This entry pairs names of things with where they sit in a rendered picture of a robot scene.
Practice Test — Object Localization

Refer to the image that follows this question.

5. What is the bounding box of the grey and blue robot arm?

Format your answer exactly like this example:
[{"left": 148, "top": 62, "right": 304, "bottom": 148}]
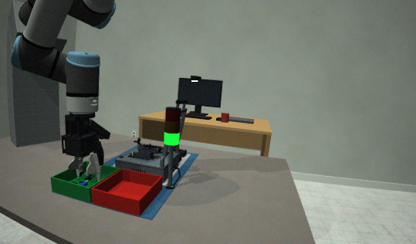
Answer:
[{"left": 11, "top": 0, "right": 116, "bottom": 115}]

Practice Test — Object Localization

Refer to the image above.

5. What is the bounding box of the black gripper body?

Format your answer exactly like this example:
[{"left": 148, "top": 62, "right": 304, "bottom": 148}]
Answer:
[{"left": 62, "top": 112, "right": 99, "bottom": 158}]

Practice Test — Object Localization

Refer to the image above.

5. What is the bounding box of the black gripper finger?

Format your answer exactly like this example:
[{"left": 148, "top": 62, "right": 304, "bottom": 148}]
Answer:
[
  {"left": 86, "top": 141, "right": 104, "bottom": 181},
  {"left": 68, "top": 157, "right": 84, "bottom": 177}
]

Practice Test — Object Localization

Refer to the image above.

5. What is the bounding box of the green bin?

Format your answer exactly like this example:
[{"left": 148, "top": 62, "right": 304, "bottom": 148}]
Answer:
[{"left": 50, "top": 161, "right": 120, "bottom": 203}]

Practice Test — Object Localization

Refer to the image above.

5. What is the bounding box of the red open-top bin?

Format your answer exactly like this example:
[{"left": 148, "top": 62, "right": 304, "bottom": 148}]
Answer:
[{"left": 91, "top": 168, "right": 163, "bottom": 216}]

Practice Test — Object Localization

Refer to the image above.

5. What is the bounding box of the green circuit board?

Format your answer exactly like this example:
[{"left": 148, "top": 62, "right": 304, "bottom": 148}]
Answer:
[{"left": 71, "top": 173, "right": 107, "bottom": 187}]

